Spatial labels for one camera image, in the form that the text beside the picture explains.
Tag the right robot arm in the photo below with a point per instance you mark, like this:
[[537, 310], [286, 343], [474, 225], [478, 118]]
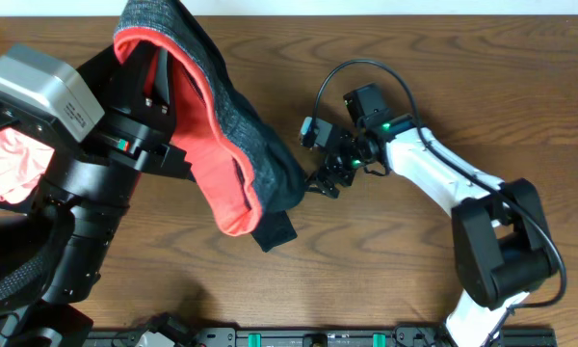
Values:
[[502, 246]]

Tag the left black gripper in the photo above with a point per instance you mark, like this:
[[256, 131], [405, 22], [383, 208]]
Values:
[[127, 133]]

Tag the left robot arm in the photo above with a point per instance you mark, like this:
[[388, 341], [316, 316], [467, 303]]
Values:
[[52, 249]]

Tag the black leggings red waistband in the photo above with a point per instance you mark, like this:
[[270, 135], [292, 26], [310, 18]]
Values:
[[248, 176]]

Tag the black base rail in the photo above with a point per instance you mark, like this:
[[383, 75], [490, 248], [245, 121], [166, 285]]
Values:
[[168, 330]]

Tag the pink crumpled garment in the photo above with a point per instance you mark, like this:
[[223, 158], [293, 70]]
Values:
[[23, 161]]

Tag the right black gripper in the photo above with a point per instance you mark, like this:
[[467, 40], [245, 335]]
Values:
[[327, 186]]

